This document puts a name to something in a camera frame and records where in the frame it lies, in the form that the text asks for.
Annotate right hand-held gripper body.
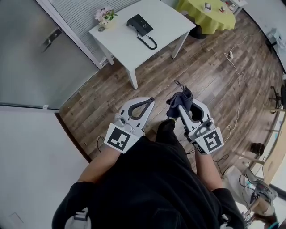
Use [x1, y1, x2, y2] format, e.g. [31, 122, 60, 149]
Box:
[184, 118, 224, 155]

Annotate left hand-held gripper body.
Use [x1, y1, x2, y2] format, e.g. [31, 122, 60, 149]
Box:
[104, 113, 146, 155]

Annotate dark blue cloth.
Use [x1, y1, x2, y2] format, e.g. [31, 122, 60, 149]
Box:
[166, 80, 194, 119]

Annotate black desk telephone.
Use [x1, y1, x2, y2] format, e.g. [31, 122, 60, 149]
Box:
[126, 13, 154, 38]

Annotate person's right forearm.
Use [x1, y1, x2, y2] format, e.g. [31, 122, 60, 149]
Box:
[194, 149, 224, 192]

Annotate person's left forearm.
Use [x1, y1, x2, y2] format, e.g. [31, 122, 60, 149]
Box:
[78, 143, 126, 187]

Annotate black waste bin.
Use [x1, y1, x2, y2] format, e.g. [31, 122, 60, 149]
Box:
[250, 143, 265, 155]

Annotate person's black clothing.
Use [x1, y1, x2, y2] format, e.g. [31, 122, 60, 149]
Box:
[52, 119, 246, 229]

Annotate light wooden desk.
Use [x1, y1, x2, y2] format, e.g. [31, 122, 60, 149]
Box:
[236, 107, 286, 186]

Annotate white square table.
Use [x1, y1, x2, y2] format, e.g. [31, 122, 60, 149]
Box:
[88, 0, 197, 90]

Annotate round table with green tablecloth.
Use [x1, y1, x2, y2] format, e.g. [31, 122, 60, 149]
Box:
[175, 0, 236, 35]

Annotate pink flowers in cream pot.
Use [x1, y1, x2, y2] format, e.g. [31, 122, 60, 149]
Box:
[94, 6, 119, 30]

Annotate white window blinds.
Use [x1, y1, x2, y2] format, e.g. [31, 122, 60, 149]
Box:
[48, 0, 107, 66]

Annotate frosted glass door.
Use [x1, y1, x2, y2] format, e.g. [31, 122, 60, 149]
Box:
[0, 0, 101, 110]

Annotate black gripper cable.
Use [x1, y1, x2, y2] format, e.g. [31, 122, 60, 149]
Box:
[185, 148, 230, 176]
[96, 135, 108, 153]

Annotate white cable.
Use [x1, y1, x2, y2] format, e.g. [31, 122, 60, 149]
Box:
[224, 33, 254, 144]

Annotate metal door handle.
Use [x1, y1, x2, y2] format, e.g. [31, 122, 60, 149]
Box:
[41, 28, 63, 53]

